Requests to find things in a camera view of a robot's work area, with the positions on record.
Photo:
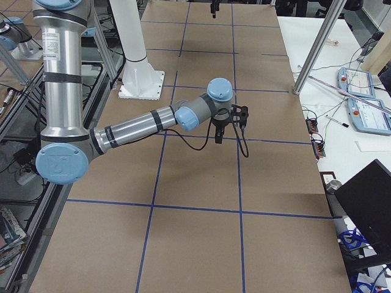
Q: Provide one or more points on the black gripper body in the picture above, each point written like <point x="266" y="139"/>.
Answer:
<point x="214" y="6"/>
<point x="219" y="123"/>

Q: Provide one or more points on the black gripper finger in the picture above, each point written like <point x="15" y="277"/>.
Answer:
<point x="213" y="12"/>
<point x="219" y="135"/>

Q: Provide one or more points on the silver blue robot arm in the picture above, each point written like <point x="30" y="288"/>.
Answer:
<point x="15" y="36"/>
<point x="67" y="146"/>

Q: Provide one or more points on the black marker pen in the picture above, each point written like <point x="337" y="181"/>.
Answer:
<point x="345" y="125"/>

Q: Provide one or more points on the upper teach pendant tablet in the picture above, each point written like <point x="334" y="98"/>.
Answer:
<point x="356" y="82"/>

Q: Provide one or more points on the teach pendant tablet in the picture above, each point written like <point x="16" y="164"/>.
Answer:
<point x="356" y="82"/>
<point x="366" y="118"/>

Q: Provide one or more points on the lower teach pendant tablet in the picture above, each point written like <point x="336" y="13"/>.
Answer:
<point x="366" y="118"/>

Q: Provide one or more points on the black laptop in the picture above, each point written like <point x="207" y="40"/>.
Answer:
<point x="366" y="200"/>

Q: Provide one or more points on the stack of books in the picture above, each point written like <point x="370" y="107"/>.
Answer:
<point x="12" y="238"/>

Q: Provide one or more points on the white pedestal column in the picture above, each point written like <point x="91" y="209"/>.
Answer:
<point x="140" y="80"/>

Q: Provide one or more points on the aluminium frame post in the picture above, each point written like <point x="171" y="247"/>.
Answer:
<point x="323" y="33"/>

